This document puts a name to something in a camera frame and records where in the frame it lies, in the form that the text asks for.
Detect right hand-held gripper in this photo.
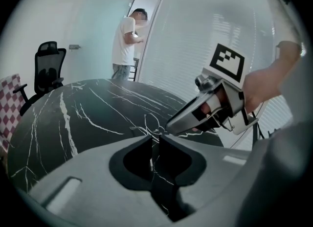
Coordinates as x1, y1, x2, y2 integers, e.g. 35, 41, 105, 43
165, 43, 259, 136

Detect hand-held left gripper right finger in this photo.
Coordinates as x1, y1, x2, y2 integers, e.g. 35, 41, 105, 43
158, 134, 252, 227

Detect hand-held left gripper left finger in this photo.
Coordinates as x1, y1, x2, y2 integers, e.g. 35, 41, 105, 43
28, 135, 173, 227

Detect person's right forearm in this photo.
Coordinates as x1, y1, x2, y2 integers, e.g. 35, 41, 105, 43
243, 41, 303, 113

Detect person's right hand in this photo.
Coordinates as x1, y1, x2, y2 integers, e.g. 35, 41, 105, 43
200, 103, 215, 114

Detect black railing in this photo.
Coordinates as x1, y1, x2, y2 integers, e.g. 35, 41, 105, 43
129, 58, 140, 81

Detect white window blinds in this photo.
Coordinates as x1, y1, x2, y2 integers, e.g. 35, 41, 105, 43
136, 0, 302, 149

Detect checkered tablecloth table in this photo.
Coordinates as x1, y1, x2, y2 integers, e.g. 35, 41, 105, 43
0, 73, 22, 151

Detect black high-back office chair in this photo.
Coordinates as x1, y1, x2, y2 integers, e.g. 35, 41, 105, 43
13, 41, 67, 117

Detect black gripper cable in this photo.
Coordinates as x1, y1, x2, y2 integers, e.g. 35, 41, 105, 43
250, 110, 267, 140

